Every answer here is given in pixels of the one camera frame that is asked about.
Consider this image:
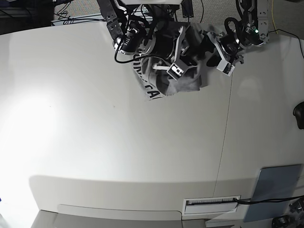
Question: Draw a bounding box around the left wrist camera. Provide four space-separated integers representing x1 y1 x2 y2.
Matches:
217 59 235 76

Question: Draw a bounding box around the black cable at grommet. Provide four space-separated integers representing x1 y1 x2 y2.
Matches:
233 196 304 205

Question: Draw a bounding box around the grey laptop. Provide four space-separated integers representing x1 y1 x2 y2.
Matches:
243 164 303 223

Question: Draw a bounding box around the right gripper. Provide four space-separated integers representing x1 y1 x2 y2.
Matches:
140 26 185 71

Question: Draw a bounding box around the black device bottom right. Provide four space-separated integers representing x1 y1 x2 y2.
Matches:
271 215 296 228

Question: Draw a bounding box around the grey T-shirt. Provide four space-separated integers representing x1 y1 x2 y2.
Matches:
132 21 223 102

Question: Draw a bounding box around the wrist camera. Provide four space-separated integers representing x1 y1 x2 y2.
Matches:
217 59 235 76
166 61 189 81

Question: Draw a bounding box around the black computer mouse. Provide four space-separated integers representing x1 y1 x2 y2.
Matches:
293 102 304 130

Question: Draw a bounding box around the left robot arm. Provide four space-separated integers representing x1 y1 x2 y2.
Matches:
202 0 269 75

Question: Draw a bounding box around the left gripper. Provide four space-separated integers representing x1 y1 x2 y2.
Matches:
200 30 244 69

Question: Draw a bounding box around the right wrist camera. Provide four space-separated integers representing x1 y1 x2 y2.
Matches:
166 61 189 81

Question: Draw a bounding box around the black floor cable right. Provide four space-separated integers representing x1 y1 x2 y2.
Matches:
268 28 304 57

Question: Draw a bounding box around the white cable grommet box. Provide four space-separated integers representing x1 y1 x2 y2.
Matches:
182 195 241 216

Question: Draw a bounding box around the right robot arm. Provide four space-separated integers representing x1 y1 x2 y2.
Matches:
97 0 189 72

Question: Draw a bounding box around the yellow floor cable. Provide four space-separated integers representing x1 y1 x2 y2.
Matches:
268 0 278 33

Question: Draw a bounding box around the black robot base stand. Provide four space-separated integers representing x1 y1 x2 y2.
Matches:
121 0 205 28

